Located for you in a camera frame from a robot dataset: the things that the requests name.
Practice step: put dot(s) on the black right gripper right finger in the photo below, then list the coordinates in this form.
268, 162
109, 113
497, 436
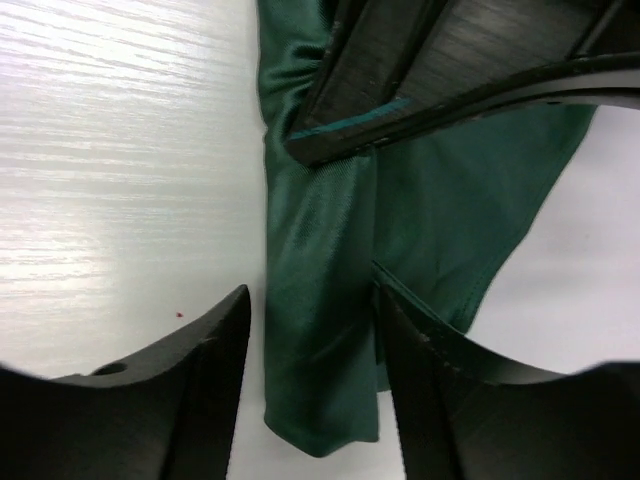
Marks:
466, 412

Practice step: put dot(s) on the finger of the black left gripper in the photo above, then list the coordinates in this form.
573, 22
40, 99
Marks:
372, 47

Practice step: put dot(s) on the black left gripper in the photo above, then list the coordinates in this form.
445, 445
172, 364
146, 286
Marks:
493, 56

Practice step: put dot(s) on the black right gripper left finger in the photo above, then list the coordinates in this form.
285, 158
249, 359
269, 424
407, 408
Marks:
167, 411

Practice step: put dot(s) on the dark green cloth napkin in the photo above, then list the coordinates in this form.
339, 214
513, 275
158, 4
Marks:
435, 218

